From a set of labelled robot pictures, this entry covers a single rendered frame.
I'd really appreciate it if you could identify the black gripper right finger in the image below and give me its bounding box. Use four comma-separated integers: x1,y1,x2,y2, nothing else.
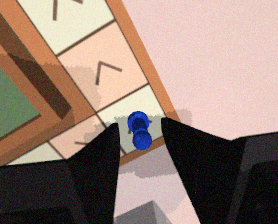
161,117,278,224

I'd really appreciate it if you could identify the blue pawn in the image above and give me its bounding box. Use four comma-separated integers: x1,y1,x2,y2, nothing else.
128,111,152,150

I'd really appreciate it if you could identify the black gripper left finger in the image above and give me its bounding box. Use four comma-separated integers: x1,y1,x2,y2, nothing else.
0,123,120,224

